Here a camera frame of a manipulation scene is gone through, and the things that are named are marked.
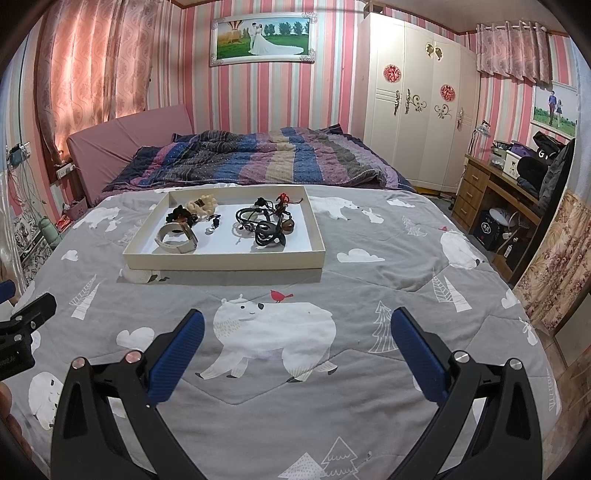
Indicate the striped quilt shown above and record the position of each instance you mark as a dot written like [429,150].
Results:
[258,157]

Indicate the white shallow box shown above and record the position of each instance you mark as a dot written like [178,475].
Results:
[221,244]

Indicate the black box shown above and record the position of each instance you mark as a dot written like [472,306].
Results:
[485,230]

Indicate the beige watch band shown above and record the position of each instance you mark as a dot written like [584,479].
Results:
[178,242]

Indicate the floral patterned box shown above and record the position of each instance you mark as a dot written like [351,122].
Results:
[30,249]

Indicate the black hair claw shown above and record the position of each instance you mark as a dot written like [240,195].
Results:
[268,235]

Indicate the small white box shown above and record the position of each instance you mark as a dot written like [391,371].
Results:
[513,164]

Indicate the wall poster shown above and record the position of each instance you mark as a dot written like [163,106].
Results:
[554,110]

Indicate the grey printed blanket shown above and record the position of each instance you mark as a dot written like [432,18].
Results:
[286,415]

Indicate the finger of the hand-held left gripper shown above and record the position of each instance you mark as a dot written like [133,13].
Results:
[37,311]
[5,290]

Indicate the black bag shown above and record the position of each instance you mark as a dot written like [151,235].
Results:
[531,168]

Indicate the dark jacket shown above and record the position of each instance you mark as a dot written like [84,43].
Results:
[556,175]

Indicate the white fan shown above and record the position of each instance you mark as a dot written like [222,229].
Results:
[503,219]

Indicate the framed wall picture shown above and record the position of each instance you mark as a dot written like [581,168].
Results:
[263,39]

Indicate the pink mattress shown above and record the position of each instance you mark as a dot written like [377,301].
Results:
[120,138]

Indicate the white wardrobe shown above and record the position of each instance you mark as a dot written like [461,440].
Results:
[415,138]

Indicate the desk lamp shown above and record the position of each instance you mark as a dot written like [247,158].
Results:
[482,131]

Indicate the floral panel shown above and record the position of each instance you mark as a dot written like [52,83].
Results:
[554,263]

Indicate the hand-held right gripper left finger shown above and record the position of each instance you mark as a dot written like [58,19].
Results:
[178,355]

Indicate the long pink curtain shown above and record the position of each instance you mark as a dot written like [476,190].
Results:
[92,64]

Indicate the short pink curtain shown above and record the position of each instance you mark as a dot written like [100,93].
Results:
[512,50]

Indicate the white power strip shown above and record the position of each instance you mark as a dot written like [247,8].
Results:
[65,170]

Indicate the brown oval pendant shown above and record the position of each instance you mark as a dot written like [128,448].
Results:
[288,226]

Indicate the black scrunchie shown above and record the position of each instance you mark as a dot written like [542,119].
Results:
[174,214]

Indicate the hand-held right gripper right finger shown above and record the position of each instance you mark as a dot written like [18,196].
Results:
[418,355]

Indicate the pale jade pendant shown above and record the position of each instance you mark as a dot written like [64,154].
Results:
[261,203]

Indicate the green bottle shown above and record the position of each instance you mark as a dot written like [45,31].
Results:
[50,233]

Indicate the wooden desk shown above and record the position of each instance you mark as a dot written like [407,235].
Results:
[475,180]

